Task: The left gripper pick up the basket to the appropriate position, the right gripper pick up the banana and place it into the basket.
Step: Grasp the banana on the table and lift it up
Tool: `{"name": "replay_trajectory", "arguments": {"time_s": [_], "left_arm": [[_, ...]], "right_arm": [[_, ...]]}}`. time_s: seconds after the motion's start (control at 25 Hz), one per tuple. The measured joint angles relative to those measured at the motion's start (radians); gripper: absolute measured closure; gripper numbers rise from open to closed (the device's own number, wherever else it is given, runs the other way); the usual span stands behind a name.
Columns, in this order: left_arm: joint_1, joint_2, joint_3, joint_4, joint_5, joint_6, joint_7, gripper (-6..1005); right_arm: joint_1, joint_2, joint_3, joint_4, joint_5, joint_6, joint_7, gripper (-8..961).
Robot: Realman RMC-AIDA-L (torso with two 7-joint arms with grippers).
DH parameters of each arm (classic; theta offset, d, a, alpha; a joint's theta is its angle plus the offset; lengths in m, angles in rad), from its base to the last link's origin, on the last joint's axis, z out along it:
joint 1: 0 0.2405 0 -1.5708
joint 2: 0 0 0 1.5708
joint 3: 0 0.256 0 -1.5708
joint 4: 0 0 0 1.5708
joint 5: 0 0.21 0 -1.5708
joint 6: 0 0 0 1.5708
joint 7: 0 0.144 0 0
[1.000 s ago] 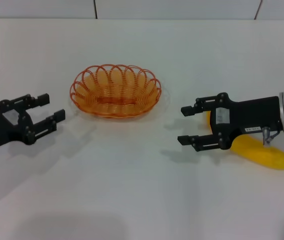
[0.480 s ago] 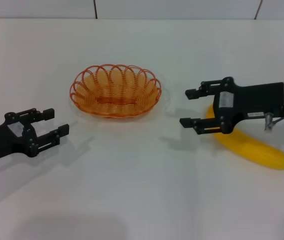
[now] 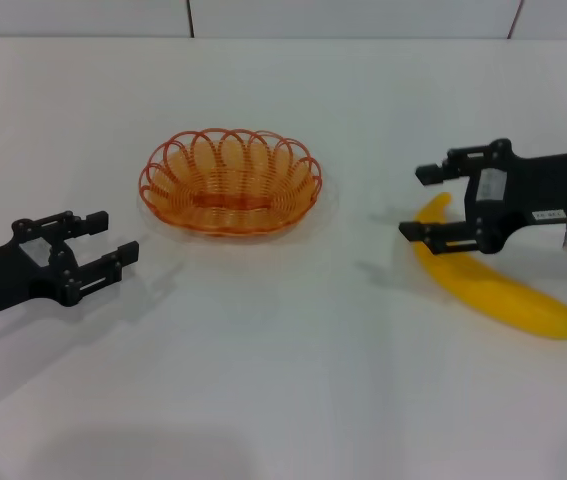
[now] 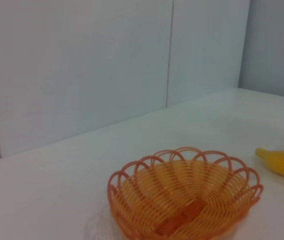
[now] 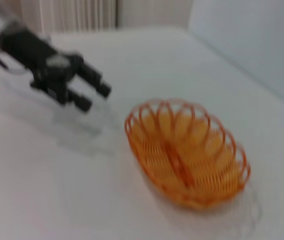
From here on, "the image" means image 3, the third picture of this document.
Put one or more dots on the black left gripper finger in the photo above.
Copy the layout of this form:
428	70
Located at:
128	252
97	222

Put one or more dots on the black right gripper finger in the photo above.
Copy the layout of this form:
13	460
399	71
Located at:
415	232
429	175

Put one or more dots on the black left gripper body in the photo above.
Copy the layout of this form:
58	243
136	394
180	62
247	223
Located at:
3	280

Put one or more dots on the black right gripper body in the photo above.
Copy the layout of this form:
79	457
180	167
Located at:
553	185

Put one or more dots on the yellow banana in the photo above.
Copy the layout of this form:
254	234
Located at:
488	290

